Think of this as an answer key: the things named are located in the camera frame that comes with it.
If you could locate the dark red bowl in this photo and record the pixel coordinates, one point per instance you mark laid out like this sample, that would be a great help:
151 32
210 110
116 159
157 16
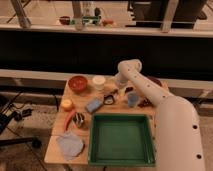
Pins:
155 80

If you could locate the black ringed brush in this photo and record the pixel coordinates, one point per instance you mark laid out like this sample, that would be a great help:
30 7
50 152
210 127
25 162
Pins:
109 99

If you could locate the far red bowl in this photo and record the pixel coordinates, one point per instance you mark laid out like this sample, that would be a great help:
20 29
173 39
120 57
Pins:
64 20

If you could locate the red chili pepper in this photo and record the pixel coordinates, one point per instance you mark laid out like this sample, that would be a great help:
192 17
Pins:
68 119

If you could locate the green toy object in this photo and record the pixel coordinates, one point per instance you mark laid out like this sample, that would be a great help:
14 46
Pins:
95 20

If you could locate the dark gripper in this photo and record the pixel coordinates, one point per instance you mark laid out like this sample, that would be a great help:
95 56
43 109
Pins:
121 93

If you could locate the green plastic tray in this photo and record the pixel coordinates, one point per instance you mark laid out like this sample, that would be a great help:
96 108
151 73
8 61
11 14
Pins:
121 140

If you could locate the white cup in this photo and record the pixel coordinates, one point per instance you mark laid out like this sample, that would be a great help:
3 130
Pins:
98 82

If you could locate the metal cup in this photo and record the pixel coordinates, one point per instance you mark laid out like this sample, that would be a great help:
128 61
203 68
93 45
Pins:
79 119

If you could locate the far orange object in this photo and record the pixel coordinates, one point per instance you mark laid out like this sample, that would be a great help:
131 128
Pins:
107 23

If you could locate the dark small object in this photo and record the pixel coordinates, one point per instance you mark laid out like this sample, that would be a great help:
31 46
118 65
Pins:
144 103

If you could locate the blue sponge block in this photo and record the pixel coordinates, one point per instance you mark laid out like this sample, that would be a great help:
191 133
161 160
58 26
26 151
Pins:
93 105

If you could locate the light blue plastic cup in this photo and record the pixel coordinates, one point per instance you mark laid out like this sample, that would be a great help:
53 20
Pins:
132 99

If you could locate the grey blue cloth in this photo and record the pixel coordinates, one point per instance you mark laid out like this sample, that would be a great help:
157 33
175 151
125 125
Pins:
70 145

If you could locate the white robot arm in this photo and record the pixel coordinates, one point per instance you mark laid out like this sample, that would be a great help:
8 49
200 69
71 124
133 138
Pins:
178 137

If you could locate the yellow round fruit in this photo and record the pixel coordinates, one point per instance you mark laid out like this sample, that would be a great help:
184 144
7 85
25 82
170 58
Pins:
66 105

